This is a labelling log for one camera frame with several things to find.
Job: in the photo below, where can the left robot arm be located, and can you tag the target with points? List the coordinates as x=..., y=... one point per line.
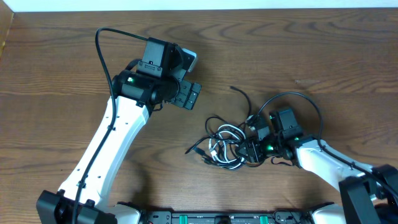
x=139, y=90

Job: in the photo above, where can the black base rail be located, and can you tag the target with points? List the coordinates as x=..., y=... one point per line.
x=168, y=216

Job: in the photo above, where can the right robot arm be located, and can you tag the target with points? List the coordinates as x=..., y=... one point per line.
x=368, y=193

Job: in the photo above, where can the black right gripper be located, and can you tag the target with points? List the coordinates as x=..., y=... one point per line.
x=253, y=146

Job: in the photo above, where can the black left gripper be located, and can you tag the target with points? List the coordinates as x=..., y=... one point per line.
x=189, y=94

